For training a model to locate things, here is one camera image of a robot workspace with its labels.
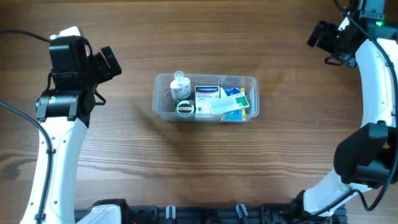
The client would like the white dropper bottle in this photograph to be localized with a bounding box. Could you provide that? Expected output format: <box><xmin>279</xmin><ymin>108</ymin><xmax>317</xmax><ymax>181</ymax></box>
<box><xmin>170</xmin><ymin>71</ymin><xmax>191</xmax><ymax>100</ymax></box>

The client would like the white Hansaplast plaster box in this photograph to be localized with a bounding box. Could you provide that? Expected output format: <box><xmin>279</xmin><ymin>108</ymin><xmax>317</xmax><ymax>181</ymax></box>
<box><xmin>195</xmin><ymin>86</ymin><xmax>220</xmax><ymax>120</ymax></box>

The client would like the white green medicine box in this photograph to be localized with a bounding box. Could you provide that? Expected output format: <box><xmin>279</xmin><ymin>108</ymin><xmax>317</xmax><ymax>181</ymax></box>
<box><xmin>209</xmin><ymin>93</ymin><xmax>249</xmax><ymax>114</ymax></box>

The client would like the blue yellow VapoDrops packet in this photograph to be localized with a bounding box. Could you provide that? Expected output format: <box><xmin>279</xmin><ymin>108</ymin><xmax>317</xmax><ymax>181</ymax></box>
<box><xmin>220</xmin><ymin>87</ymin><xmax>246</xmax><ymax>121</ymax></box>

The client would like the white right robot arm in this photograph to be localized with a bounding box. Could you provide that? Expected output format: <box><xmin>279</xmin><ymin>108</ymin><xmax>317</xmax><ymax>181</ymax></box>
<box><xmin>285</xmin><ymin>0</ymin><xmax>397</xmax><ymax>223</ymax></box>

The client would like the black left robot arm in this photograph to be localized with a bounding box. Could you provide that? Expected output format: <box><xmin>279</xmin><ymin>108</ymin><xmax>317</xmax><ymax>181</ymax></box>
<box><xmin>21</xmin><ymin>35</ymin><xmax>121</xmax><ymax>223</ymax></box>

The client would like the clear plastic container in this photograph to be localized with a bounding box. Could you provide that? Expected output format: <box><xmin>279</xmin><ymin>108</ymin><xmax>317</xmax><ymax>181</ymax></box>
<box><xmin>152</xmin><ymin>73</ymin><xmax>259</xmax><ymax>123</ymax></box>

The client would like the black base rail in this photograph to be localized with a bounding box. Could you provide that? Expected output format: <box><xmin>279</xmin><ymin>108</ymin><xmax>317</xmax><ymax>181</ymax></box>
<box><xmin>74</xmin><ymin>203</ymin><xmax>346</xmax><ymax>224</ymax></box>

